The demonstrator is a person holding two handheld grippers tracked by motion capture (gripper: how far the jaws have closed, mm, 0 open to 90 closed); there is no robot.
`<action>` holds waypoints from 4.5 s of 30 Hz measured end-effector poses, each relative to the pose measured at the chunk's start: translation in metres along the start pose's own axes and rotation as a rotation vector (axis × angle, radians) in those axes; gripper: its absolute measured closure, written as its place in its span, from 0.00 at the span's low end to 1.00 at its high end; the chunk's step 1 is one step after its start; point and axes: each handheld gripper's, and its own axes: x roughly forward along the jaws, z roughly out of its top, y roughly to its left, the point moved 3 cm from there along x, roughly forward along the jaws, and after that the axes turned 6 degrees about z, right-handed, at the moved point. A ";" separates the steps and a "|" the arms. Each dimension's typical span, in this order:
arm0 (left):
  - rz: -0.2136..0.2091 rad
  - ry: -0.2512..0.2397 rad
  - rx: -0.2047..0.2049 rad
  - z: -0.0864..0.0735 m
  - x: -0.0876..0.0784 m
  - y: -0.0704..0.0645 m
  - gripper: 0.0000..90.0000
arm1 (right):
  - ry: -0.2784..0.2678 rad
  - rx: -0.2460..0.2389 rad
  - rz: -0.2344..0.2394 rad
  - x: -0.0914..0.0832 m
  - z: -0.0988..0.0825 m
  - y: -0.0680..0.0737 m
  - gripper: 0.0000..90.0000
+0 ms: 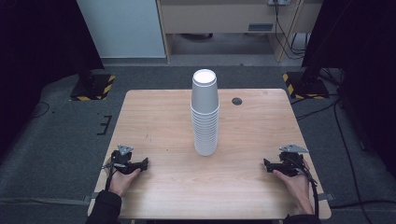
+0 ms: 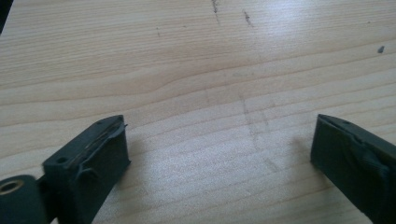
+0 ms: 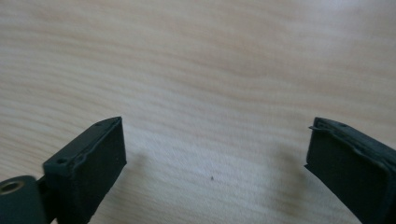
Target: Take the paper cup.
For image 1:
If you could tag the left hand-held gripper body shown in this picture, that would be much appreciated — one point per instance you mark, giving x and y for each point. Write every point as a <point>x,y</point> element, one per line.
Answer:
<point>122,161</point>

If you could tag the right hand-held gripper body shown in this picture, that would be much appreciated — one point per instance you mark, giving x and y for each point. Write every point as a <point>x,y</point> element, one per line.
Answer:
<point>291,165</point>

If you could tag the stack of white cups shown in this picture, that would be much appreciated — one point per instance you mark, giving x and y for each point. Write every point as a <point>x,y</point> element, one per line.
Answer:
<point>204,124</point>

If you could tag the person's left hand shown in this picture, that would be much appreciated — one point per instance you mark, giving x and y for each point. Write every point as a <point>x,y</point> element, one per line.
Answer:
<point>120,183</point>

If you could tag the person's right hand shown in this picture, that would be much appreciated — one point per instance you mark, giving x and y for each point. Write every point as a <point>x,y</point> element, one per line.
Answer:
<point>299,188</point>

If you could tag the dark round table grommet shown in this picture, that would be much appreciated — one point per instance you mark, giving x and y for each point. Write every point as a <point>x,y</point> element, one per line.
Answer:
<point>237,101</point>

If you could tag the striped black stand base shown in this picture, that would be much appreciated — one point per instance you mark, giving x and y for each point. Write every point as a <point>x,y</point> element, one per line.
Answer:
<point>93,88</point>
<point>306,87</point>

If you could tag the black curtain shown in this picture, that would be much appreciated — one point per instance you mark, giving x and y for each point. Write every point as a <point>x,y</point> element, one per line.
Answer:
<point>361,62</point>
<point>34,56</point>

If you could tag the white cabinet panel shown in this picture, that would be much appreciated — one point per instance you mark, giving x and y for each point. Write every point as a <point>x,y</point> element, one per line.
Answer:
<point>124,28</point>

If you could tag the light wooden desk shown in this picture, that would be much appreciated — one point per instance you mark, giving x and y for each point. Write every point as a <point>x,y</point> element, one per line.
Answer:
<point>218,18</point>

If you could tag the white power strip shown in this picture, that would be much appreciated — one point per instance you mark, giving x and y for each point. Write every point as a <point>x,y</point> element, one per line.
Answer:
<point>279,2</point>

